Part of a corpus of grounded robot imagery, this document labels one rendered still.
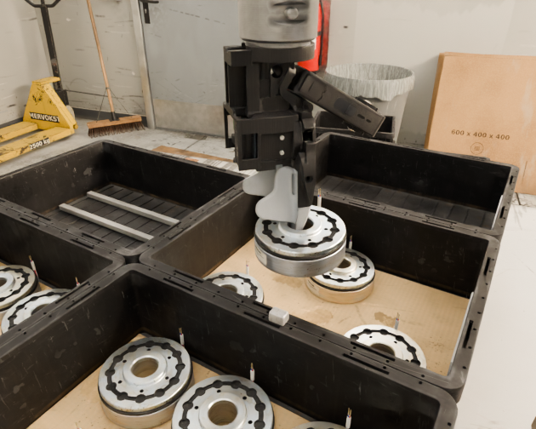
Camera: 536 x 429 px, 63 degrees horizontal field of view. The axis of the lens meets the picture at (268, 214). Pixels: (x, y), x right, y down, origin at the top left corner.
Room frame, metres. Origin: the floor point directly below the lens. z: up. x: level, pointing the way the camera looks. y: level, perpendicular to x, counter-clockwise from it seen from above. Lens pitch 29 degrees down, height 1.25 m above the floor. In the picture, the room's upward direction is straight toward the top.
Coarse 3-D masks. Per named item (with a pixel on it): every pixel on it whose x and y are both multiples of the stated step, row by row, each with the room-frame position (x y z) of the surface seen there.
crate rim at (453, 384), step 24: (240, 192) 0.66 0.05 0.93; (384, 216) 0.58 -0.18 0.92; (408, 216) 0.57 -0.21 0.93; (168, 240) 0.51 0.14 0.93; (480, 240) 0.51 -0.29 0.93; (144, 264) 0.45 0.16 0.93; (216, 288) 0.40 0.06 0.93; (480, 288) 0.40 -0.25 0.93; (264, 312) 0.36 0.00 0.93; (480, 312) 0.36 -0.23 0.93; (336, 336) 0.33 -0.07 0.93; (384, 360) 0.30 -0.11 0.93; (456, 360) 0.30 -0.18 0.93; (432, 384) 0.27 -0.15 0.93; (456, 384) 0.27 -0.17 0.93
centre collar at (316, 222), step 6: (312, 216) 0.44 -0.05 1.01; (282, 222) 0.42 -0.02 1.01; (288, 222) 0.43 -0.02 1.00; (312, 222) 0.43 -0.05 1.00; (318, 222) 0.42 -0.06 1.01; (282, 228) 0.41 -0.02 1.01; (288, 228) 0.41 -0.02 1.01; (312, 228) 0.41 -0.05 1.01; (318, 228) 0.41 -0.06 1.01; (288, 234) 0.40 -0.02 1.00; (294, 234) 0.40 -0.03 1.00; (300, 234) 0.40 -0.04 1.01; (306, 234) 0.40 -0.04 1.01; (312, 234) 0.40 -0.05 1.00
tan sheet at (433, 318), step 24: (240, 264) 0.59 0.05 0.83; (264, 288) 0.53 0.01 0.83; (288, 288) 0.53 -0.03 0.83; (384, 288) 0.53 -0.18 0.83; (408, 288) 0.53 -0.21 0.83; (432, 288) 0.53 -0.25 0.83; (288, 312) 0.47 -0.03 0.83; (312, 312) 0.47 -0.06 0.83; (336, 312) 0.47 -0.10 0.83; (360, 312) 0.47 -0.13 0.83; (384, 312) 0.47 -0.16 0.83; (408, 312) 0.47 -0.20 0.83; (432, 312) 0.47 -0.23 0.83; (456, 312) 0.47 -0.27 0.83; (408, 336) 0.43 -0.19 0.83; (432, 336) 0.43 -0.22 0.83; (456, 336) 0.43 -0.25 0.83; (432, 360) 0.39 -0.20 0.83
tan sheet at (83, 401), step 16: (144, 336) 0.43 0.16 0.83; (80, 384) 0.35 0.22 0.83; (96, 384) 0.35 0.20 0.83; (64, 400) 0.33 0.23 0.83; (80, 400) 0.33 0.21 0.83; (96, 400) 0.33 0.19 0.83; (48, 416) 0.31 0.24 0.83; (64, 416) 0.31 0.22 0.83; (80, 416) 0.31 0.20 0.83; (96, 416) 0.31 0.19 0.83; (288, 416) 0.31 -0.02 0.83
